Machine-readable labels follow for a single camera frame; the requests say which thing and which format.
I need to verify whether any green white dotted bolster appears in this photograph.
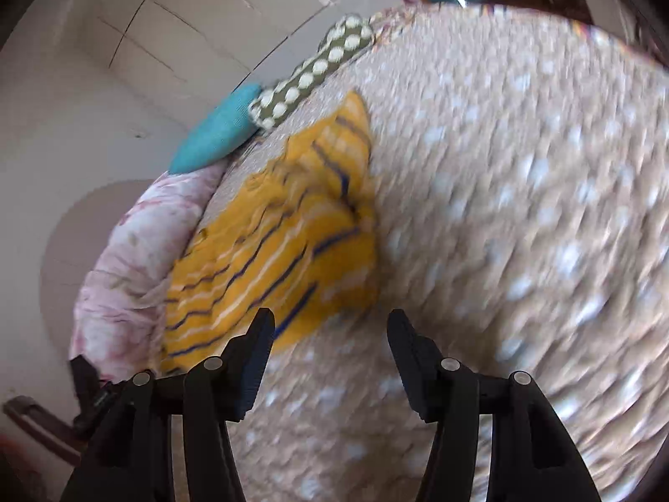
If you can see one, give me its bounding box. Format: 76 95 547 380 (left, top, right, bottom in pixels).
247 14 375 133

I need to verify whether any yellow blue striped sweater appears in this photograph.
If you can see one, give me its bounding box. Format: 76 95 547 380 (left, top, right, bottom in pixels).
159 91 379 373

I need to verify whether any white glossy wardrobe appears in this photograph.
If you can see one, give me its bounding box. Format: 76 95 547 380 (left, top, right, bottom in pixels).
67 0 420 132

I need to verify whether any beige quilted bedspread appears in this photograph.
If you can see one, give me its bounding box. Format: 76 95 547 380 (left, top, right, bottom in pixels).
204 3 668 501

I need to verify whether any dark wooden bed frame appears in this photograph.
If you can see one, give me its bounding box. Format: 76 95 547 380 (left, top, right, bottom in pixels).
2 395 86 466

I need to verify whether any turquoise cushion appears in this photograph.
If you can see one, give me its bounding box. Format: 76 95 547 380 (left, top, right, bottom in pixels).
168 83 262 174

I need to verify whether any pink floral duvet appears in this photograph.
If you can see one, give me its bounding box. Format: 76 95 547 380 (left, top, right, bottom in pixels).
69 161 228 382

